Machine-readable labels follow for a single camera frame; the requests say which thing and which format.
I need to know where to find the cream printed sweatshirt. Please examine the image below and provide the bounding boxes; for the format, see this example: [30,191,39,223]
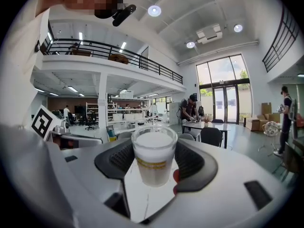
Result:
[0,7,51,129]

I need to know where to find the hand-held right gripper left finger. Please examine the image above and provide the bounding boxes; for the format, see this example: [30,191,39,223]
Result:
[0,123,136,228]

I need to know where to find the white table with black chairs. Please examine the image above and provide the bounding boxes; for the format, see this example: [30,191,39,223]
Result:
[182,120,231,150]

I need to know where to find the small potted flowers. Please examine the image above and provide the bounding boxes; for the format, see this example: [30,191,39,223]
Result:
[201,114,212,128]

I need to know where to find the blue and yellow bin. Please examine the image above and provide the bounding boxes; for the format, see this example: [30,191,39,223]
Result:
[106,125,118,143]

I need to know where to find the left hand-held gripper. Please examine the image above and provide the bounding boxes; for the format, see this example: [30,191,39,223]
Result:
[30,104,105,151]

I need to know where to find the long black balcony railing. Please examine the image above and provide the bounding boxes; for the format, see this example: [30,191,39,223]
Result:
[41,38,184,86]

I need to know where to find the dark upholstered chair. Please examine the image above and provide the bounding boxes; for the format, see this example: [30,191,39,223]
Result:
[200,126,224,147]

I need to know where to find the cardboard boxes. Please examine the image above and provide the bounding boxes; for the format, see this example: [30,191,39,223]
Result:
[245,102,281,132]

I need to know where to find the white storage shelving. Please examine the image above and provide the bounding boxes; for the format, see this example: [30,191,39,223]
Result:
[85,93,153,128]

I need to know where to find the grey shell chair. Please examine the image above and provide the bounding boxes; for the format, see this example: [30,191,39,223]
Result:
[115,130,133,140]

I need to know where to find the white wire frame ball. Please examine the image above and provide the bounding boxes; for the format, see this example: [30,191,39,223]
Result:
[262,121,283,138]

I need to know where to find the short black balcony railing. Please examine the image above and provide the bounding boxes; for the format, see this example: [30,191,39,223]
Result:
[262,5,300,74]

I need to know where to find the black head camera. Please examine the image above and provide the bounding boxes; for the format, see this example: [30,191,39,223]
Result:
[111,3,138,28]

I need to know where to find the tall glass entrance doors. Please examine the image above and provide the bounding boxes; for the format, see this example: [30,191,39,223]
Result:
[195,53,253,125]

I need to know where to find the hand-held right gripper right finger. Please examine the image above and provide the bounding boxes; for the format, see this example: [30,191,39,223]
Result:
[142,138,295,228]

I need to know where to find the small white cup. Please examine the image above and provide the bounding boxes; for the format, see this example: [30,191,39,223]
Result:
[131,124,179,188]

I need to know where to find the white ceiling air conditioner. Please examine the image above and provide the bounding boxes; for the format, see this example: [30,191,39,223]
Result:
[195,23,224,45]

